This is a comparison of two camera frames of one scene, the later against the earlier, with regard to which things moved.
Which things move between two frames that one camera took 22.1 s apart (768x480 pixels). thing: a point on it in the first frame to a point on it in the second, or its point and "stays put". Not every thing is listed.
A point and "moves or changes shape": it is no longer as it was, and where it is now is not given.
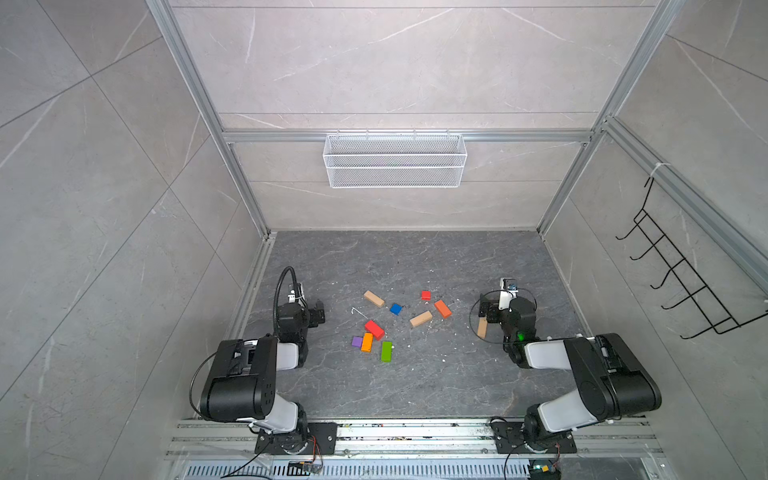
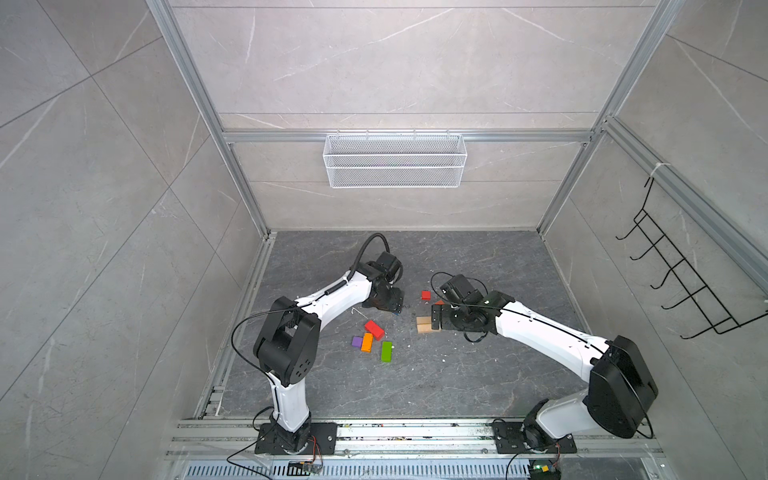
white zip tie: x=657 y=166 stays put
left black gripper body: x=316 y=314 to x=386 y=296
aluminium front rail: x=235 y=439 stays put
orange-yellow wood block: x=367 y=342 stays put
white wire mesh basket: x=395 y=160 stays put
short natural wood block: x=422 y=318 moves or changes shape
